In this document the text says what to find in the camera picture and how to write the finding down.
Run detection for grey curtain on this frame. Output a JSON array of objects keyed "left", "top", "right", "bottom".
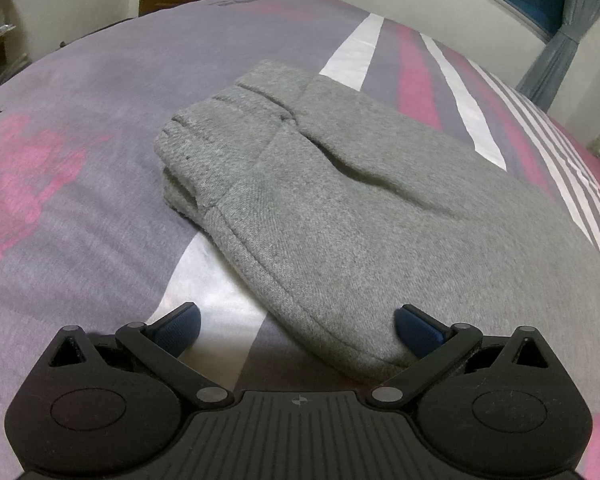
[{"left": 517, "top": 0, "right": 600, "bottom": 112}]

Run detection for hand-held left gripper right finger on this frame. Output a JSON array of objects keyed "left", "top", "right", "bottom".
[{"left": 369, "top": 304, "right": 548, "bottom": 408}]

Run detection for striped purple bed sheet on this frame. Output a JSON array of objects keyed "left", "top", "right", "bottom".
[{"left": 0, "top": 0, "right": 600, "bottom": 480}]

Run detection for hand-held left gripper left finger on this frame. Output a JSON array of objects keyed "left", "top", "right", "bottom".
[{"left": 49, "top": 302, "right": 233, "bottom": 408}]

